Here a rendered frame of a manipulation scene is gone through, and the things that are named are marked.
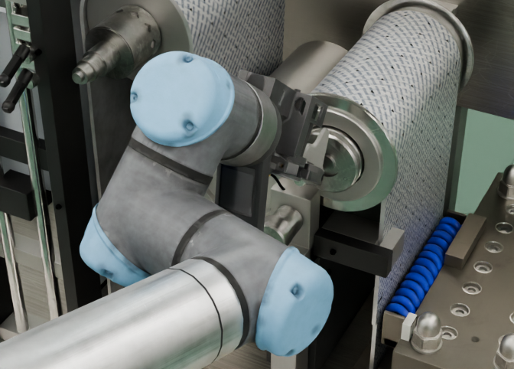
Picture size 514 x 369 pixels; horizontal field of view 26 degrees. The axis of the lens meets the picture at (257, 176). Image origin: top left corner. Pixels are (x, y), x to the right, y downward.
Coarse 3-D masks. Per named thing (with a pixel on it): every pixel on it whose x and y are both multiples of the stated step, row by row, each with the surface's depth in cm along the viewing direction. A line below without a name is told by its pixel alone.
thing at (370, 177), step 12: (420, 12) 136; (324, 120) 118; (336, 120) 118; (348, 120) 117; (348, 132) 118; (360, 132) 117; (360, 144) 118; (372, 144) 117; (372, 156) 118; (372, 168) 119; (360, 180) 120; (372, 180) 120; (324, 192) 124; (348, 192) 122; (360, 192) 121
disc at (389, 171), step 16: (320, 96) 118; (336, 96) 117; (352, 112) 117; (368, 112) 116; (368, 128) 117; (384, 128) 116; (384, 144) 117; (384, 160) 118; (384, 176) 119; (384, 192) 120; (336, 208) 125; (352, 208) 124; (368, 208) 123
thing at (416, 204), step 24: (432, 144) 134; (408, 168) 127; (432, 168) 137; (408, 192) 130; (432, 192) 140; (384, 216) 123; (408, 216) 133; (432, 216) 144; (408, 240) 136; (408, 264) 139; (384, 288) 131
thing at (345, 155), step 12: (312, 132) 118; (336, 132) 118; (336, 144) 117; (348, 144) 117; (324, 156) 119; (336, 156) 118; (348, 156) 117; (360, 156) 118; (324, 168) 120; (336, 168) 120; (348, 168) 118; (360, 168) 119; (324, 180) 121; (336, 180) 120; (348, 180) 119; (336, 192) 121
